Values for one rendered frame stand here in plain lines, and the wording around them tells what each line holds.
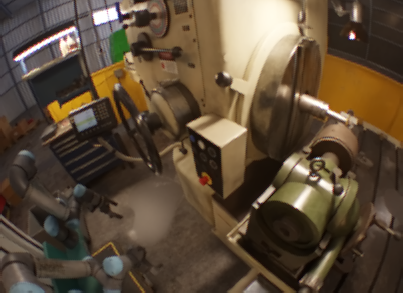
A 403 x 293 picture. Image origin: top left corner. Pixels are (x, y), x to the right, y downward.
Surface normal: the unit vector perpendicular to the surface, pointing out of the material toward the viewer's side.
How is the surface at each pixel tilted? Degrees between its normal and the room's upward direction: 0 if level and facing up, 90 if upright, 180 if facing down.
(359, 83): 90
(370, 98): 90
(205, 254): 0
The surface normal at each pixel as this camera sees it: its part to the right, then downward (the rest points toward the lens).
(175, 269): -0.12, -0.77
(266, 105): -0.77, 0.23
